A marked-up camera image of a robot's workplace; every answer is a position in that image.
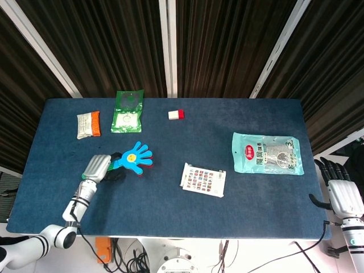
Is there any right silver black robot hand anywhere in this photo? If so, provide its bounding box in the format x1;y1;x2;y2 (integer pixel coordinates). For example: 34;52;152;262
308;156;364;220

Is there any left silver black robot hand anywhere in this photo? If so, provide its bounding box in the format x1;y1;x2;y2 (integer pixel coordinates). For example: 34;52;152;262
81;151;127;183

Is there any blue green hand clapper toy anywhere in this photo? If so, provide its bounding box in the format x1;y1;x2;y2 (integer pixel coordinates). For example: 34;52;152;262
106;141;154;179

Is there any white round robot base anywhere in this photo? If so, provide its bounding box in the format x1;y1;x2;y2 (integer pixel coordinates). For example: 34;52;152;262
156;238;200;273

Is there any white orange snack packet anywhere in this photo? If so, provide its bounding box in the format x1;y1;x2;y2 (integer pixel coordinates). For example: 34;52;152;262
76;110;102;140

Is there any green foil packet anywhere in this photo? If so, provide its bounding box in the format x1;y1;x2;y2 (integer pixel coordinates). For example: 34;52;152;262
110;88;145;134

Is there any orange power box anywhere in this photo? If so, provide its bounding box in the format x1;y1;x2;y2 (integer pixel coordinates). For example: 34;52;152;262
94;237;113;264

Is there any teal cleaning cloth bag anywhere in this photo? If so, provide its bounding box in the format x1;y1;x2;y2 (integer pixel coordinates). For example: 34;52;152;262
231;131;305;176

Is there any blue table mat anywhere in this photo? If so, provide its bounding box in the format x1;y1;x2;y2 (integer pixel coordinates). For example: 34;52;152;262
5;97;333;241

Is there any white red small block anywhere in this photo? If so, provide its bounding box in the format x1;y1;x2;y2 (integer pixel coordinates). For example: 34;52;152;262
167;109;185;121

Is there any white pack with flag pictures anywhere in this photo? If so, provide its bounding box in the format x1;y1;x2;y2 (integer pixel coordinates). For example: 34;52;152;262
179;162;227;198

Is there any black cable bundle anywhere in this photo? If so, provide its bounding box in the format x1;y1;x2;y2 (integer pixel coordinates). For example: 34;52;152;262
109;238;152;273

